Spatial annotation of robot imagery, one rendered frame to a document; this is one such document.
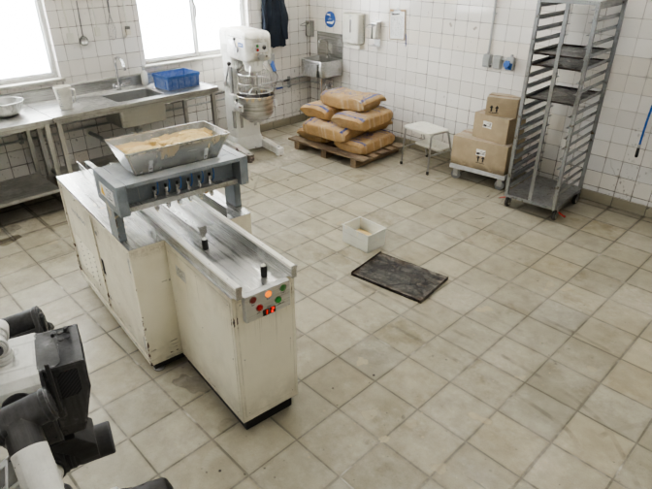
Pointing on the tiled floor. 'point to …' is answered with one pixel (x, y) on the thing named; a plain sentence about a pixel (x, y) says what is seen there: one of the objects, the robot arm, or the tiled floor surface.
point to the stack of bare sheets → (400, 277)
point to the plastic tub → (364, 234)
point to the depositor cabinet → (133, 266)
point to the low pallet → (344, 150)
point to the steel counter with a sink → (127, 101)
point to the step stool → (428, 139)
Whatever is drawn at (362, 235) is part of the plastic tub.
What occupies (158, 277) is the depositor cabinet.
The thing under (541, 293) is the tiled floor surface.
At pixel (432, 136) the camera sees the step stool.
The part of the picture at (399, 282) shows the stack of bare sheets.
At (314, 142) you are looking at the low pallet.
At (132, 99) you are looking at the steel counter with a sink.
